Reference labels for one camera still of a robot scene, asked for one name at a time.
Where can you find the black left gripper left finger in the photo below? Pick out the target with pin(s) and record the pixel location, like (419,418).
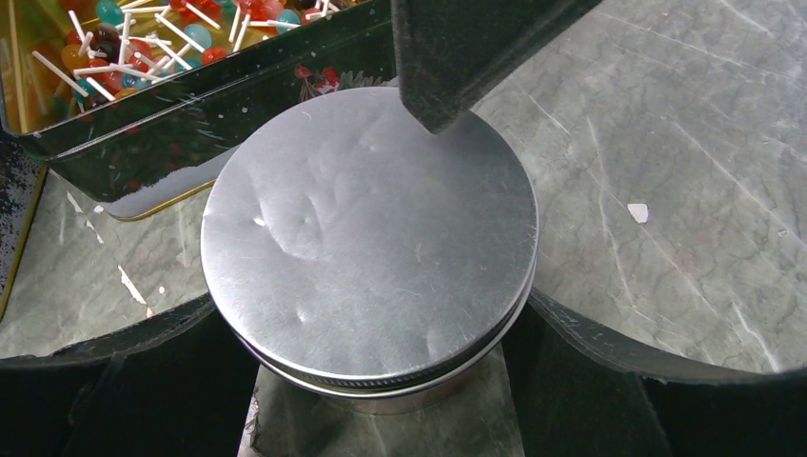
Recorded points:
(175,384)

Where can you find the clear plastic jar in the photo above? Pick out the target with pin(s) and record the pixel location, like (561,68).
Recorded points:
(406,403)

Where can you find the gold tin of lollipops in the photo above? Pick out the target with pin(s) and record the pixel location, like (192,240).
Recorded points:
(158,145)

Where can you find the gold tin of star candies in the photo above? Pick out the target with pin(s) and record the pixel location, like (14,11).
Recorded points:
(16,221)

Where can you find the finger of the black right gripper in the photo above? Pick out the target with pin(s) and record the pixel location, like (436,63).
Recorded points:
(451,53)

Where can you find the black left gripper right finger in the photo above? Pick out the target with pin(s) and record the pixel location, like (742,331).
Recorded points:
(581,388)

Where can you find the white jar lid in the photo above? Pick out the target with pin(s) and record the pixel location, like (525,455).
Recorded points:
(358,255)

